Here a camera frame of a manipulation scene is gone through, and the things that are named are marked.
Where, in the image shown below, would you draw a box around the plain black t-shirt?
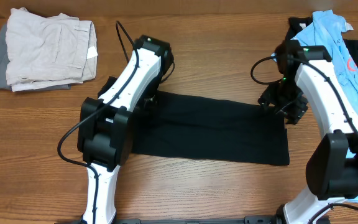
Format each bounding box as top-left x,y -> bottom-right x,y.
132,78 -> 290,166

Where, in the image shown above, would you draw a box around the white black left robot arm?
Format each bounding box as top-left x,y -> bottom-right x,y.
77,35 -> 174,223

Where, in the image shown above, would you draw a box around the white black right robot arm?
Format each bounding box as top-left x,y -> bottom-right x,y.
245,40 -> 358,224

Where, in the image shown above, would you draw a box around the light blue t-shirt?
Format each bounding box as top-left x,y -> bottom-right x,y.
270,9 -> 358,211

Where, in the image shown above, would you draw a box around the black logo t-shirt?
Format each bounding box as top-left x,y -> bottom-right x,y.
285,17 -> 358,70

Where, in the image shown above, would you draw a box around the folded beige shorts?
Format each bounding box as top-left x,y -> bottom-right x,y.
6,7 -> 98,91

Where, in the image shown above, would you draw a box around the folded grey garment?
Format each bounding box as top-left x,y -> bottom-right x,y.
0,23 -> 71,91

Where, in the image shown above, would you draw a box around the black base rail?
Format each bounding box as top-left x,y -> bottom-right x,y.
54,214 -> 332,224

